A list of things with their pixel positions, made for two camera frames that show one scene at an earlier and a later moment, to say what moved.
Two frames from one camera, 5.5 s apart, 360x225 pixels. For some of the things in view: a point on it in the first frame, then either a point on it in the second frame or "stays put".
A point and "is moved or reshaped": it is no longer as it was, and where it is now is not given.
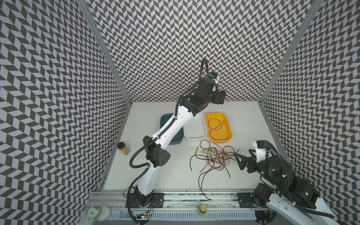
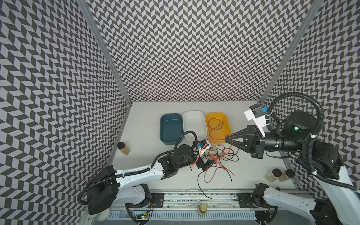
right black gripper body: [250, 162] → [255, 143]
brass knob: [203, 208] stays put
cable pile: [216, 158] is moved or reshaped
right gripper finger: [243, 158] → [250, 130]
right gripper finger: [242, 164] → [247, 145]
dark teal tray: [164, 119] stays put
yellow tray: [218, 128] stays put
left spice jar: [123, 148] stays put
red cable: [211, 130] stays put
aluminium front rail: [116, 200] stays put
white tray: [196, 128] stays put
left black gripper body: [215, 95] → [191, 156]
